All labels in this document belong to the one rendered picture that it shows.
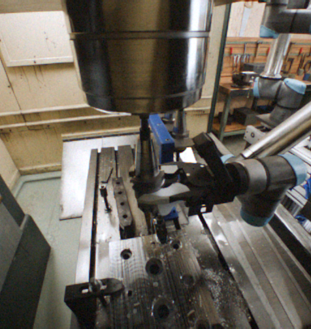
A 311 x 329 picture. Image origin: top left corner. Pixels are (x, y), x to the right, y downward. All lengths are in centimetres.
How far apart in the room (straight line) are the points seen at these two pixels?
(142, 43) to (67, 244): 102
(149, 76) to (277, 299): 85
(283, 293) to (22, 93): 161
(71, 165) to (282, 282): 125
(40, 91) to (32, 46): 24
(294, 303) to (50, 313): 91
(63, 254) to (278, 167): 96
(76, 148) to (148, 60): 125
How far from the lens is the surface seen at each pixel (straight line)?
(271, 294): 90
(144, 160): 30
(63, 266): 105
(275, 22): 94
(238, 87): 276
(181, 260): 56
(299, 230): 103
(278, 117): 133
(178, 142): 56
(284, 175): 45
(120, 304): 53
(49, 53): 131
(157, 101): 20
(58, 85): 134
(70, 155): 138
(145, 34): 19
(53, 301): 100
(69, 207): 122
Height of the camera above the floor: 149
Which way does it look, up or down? 36 degrees down
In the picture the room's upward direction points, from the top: 1 degrees counter-clockwise
